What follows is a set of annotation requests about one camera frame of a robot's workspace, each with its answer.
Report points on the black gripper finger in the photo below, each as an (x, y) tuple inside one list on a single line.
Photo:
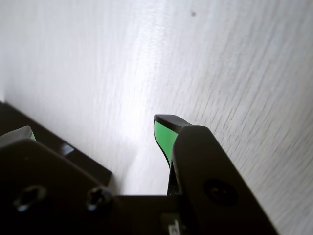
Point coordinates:
[(49, 195), (207, 171)]

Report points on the black cardboard box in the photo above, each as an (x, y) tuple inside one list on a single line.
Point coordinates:
[(73, 156)]

